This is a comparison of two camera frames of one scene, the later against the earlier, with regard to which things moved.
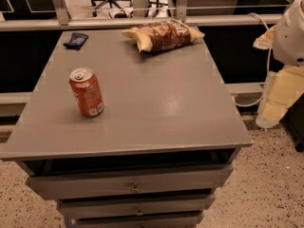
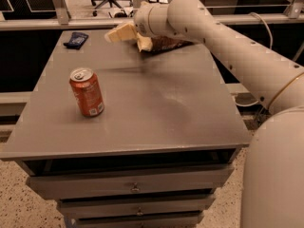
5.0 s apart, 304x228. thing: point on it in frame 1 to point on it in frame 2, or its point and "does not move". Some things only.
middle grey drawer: x=75 y=208 does not move
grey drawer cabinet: x=164 y=145 does not move
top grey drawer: x=60 y=186 does not move
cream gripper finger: x=280 y=89 to x=124 y=32
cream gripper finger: x=266 y=40 to x=143 y=43
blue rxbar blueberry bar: x=77 y=41 does not move
